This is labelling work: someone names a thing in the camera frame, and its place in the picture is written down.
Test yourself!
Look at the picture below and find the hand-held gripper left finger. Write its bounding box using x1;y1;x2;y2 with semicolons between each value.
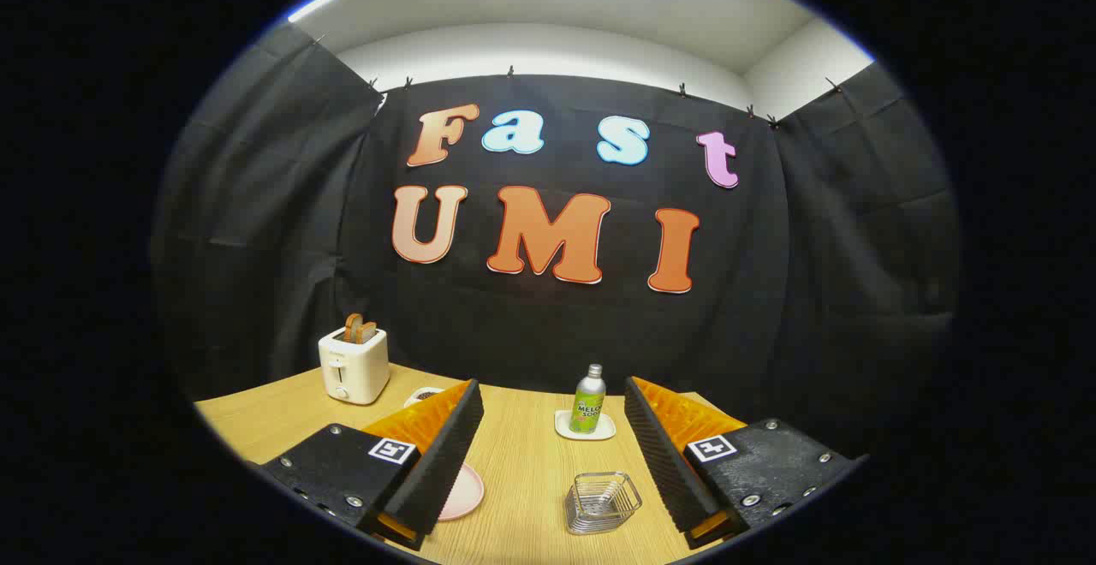
257;379;485;551

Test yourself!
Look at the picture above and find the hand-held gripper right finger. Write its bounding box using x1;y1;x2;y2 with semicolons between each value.
623;376;870;550

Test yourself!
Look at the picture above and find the pink round plate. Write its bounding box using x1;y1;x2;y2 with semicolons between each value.
437;462;486;522

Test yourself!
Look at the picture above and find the white square coaster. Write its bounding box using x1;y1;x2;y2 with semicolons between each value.
554;410;617;442

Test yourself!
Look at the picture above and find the green soda bottle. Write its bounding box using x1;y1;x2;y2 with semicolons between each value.
569;364;608;435

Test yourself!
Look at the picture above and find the white toaster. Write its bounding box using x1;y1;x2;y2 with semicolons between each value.
318;325;391;406

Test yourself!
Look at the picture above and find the black backdrop cloth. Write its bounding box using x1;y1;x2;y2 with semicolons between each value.
151;24;965;465

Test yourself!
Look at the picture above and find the row of black clips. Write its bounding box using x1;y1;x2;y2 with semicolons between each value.
312;33;845;130

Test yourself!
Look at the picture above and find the ceiling light strip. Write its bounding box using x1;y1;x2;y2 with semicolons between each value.
286;0;344;25

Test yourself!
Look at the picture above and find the metal wire basket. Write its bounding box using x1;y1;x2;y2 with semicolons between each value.
564;472;643;536

